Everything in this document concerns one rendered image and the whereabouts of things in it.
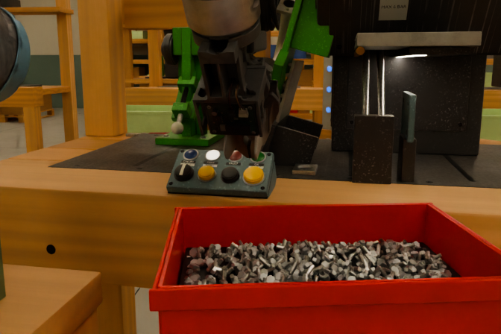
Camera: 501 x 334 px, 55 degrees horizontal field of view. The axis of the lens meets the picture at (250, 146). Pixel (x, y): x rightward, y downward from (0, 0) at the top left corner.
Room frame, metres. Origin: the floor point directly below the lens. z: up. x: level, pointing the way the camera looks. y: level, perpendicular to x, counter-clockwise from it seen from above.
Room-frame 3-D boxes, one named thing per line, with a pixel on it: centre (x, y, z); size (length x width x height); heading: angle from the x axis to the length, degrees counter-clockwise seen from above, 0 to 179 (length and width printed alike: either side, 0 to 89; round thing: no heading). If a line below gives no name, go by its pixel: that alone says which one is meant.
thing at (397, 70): (1.07, -0.34, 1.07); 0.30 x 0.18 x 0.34; 79
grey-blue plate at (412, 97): (0.78, -0.26, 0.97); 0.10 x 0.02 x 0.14; 169
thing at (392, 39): (0.85, -0.26, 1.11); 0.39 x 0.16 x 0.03; 169
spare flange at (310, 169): (0.82, -0.10, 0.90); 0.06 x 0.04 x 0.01; 168
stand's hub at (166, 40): (1.17, 0.19, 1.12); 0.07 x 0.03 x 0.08; 169
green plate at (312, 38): (0.91, -0.12, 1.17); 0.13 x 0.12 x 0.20; 79
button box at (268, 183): (0.70, 0.04, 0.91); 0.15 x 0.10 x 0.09; 79
